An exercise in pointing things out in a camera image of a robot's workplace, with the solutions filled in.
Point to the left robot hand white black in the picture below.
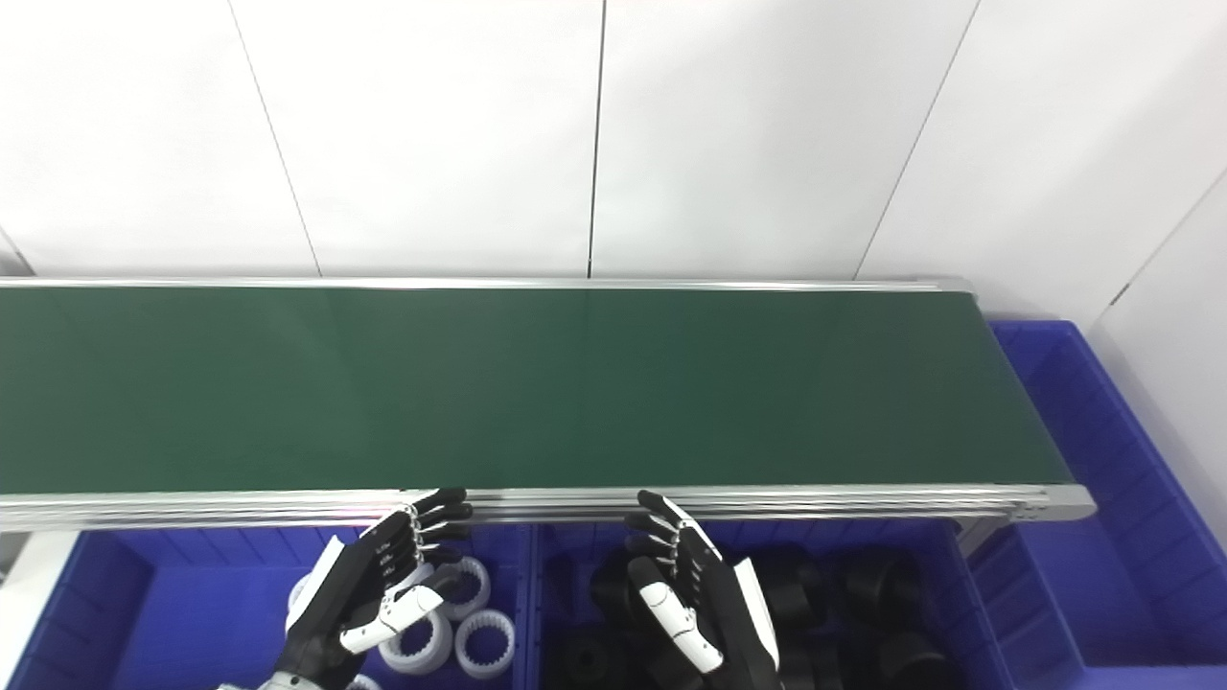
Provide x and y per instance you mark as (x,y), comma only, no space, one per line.
(383,565)

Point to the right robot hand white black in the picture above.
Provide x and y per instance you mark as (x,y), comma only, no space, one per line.
(719,604)

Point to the black cylindrical part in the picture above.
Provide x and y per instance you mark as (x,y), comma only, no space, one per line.
(594,663)
(882,589)
(788,585)
(911,663)
(813,666)
(612,594)

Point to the green conveyor belt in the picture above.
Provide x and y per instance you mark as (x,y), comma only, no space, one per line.
(863,503)
(537,383)

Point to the blue bin with white rings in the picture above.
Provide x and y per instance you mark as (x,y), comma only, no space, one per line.
(192,613)

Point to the blue bin with black parts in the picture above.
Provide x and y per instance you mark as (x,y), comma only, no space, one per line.
(959,594)

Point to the empty blue bin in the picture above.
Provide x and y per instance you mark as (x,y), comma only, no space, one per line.
(1102,537)

